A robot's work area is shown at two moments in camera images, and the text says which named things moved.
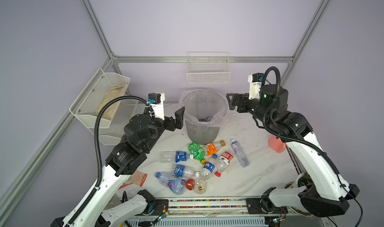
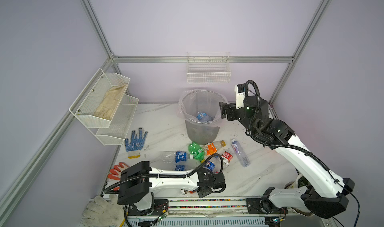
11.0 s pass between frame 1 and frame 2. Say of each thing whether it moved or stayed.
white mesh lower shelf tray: stayed
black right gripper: moved
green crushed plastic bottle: stayed
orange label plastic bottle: stayed
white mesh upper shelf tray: stayed
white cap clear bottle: stayed
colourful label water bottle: moved
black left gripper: moved
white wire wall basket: stayed
